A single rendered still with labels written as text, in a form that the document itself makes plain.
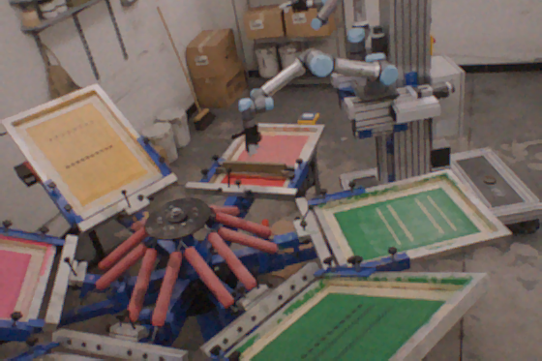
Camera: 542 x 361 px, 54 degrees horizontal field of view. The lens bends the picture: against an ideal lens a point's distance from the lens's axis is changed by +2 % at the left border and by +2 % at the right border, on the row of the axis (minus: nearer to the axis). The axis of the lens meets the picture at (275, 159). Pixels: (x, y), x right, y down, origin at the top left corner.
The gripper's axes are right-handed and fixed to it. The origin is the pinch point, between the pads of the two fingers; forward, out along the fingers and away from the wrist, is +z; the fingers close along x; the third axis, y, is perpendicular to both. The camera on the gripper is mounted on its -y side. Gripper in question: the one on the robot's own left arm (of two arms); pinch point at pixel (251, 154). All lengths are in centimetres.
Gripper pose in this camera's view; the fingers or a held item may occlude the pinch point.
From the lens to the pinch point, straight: 309.4
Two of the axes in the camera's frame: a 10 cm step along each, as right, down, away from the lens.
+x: 3.1, -5.3, 7.9
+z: 1.4, 8.5, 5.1
